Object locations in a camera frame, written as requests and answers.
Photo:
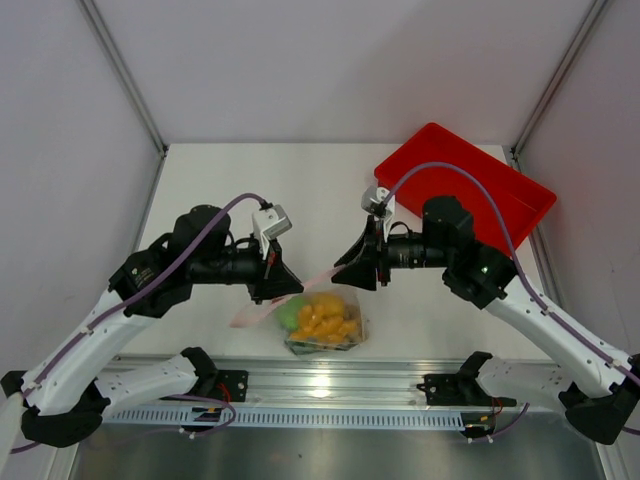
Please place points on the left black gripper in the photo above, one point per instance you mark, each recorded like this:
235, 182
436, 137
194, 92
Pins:
279, 280

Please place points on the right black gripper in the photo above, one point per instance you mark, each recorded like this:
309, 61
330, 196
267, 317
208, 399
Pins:
361, 259

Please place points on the green vegetable toy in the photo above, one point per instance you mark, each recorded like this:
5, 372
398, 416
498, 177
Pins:
287, 313

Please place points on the clear pink zip top bag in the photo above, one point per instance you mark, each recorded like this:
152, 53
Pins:
252, 315

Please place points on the yellow ginger toy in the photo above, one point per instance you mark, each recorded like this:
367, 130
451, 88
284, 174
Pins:
328, 320

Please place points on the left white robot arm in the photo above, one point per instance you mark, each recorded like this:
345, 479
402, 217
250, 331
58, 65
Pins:
64, 399

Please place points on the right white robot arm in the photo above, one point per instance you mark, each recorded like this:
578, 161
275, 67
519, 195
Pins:
593, 384

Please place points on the red plastic tray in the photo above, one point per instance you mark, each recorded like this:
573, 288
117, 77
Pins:
522, 202

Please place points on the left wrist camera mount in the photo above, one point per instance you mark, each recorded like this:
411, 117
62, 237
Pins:
268, 224

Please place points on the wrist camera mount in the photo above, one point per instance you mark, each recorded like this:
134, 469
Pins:
268, 224
380, 202

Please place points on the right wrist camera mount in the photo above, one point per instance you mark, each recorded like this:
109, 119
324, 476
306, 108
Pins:
380, 202

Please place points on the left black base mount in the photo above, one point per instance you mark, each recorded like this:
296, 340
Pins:
211, 382

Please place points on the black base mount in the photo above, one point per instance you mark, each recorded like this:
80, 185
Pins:
462, 389
211, 382

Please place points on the aluminium frame rail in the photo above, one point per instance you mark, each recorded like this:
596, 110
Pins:
334, 383

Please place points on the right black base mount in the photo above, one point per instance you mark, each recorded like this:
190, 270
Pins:
462, 389

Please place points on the white slotted cable duct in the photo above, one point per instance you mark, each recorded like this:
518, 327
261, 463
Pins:
268, 417

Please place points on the left corner aluminium post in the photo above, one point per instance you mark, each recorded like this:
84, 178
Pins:
114, 57

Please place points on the corner aluminium post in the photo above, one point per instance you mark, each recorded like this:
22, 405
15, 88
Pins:
114, 57
568, 60

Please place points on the right corner aluminium post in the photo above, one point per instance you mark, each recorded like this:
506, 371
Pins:
568, 60

